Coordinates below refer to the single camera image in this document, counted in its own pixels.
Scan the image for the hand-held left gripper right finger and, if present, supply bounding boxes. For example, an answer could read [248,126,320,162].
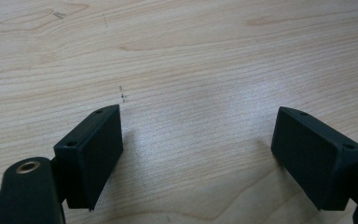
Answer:
[270,105,358,212]

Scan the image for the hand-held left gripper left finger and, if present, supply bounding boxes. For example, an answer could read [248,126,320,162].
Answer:
[53,104,124,212]

